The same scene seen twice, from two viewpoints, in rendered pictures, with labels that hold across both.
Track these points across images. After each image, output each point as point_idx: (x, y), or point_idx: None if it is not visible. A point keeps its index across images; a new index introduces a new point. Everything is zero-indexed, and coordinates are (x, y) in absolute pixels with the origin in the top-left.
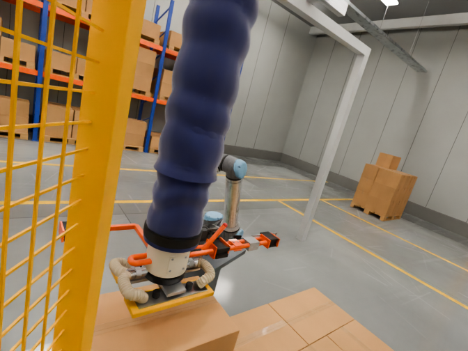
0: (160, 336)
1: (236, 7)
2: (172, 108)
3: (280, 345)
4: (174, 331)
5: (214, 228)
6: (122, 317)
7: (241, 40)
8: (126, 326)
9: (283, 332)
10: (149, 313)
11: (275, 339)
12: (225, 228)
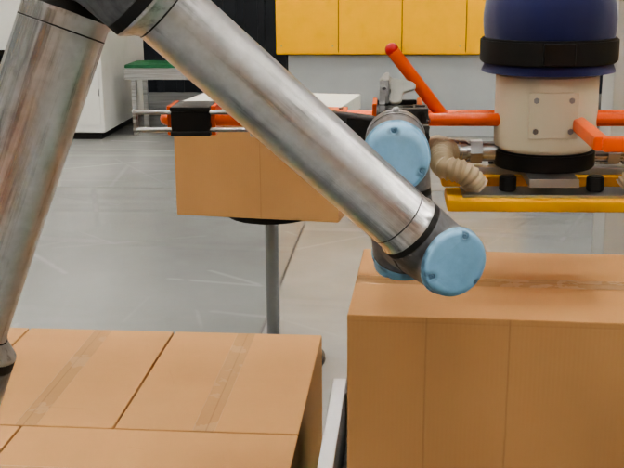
0: (539, 266)
1: None
2: None
3: (101, 444)
4: (507, 265)
5: (391, 84)
6: (612, 290)
7: None
8: (606, 282)
9: (43, 458)
10: None
11: (92, 455)
12: (11, 345)
